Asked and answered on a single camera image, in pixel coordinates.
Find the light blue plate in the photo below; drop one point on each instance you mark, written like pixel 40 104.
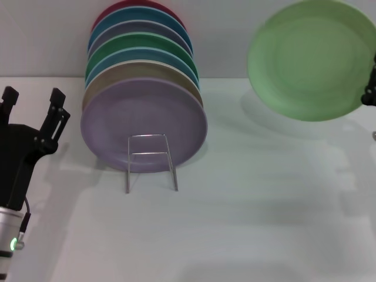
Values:
pixel 138 54

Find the red plate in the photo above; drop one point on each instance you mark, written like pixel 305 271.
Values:
pixel 164 5

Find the grey lilac plate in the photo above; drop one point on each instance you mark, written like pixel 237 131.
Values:
pixel 138 28

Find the light green plate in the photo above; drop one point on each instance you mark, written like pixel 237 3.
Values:
pixel 308 61

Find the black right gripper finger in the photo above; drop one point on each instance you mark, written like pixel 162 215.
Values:
pixel 370 88

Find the purple plate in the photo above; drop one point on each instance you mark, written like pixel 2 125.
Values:
pixel 141 111

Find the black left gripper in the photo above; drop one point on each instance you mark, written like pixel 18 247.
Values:
pixel 17 152

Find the teal blue plate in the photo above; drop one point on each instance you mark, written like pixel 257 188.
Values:
pixel 141 16

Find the beige plate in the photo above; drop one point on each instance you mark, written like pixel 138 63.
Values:
pixel 132 70

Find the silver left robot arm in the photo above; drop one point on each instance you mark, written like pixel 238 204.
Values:
pixel 8 235

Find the dark green plate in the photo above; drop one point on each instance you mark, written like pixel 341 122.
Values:
pixel 138 41

